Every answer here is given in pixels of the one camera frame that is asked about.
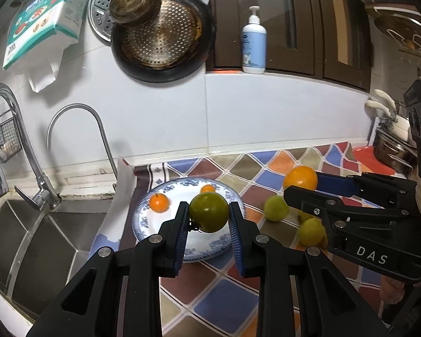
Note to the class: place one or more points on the black perforated frying pan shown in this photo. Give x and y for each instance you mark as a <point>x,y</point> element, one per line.
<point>161,38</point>

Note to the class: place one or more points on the blue patterned white plate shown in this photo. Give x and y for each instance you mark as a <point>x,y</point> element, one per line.
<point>203,245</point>

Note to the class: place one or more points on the teal paper towel pack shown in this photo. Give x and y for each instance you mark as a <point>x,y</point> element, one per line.
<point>45,10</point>

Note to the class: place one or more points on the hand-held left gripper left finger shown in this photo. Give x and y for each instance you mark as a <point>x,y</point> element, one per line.
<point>180,238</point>

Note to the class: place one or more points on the chrome pull-down faucet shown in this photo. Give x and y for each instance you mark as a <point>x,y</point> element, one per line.
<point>38,179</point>

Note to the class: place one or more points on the white plastic bag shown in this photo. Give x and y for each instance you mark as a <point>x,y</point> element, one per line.
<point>45,73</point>

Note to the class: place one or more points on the thin gooseneck faucet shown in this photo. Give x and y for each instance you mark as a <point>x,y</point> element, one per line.
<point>101,126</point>

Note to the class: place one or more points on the colourful diamond patterned tablecloth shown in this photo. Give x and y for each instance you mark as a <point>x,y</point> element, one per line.
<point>214,305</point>

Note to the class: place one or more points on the dark brown window frame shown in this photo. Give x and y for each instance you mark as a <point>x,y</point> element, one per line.
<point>308,24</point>

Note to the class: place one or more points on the stainless steel sink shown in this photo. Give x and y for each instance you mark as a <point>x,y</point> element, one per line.
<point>56,252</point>

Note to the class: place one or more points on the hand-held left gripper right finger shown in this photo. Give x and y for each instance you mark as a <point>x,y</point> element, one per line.
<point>236,238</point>

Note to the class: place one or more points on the dark green citrus fruit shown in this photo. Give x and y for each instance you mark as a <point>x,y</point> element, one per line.
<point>208,212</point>

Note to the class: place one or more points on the golden pot lid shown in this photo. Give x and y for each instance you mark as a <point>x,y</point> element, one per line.
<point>389,24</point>

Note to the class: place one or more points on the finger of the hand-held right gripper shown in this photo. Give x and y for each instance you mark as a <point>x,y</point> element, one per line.
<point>308,203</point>
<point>333,182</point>

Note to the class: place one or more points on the blue white pump bottle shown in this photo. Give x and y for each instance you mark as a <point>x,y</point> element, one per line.
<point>254,49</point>

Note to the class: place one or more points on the small tangerine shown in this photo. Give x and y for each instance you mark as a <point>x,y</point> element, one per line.
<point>159,203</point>
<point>207,188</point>

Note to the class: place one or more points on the yellow-green fruit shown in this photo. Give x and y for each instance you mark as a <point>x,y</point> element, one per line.
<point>312,233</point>
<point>276,209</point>

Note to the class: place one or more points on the pile of garlic bulbs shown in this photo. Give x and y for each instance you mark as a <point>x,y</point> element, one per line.
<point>5,151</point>

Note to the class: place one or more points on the round steel steamer plate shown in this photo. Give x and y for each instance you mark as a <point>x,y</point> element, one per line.
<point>101,7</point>

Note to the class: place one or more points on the stainless steel pot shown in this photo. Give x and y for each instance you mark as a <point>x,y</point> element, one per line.
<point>389,151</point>

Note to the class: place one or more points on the large orange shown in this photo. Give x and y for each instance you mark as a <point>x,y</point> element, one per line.
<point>300,178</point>

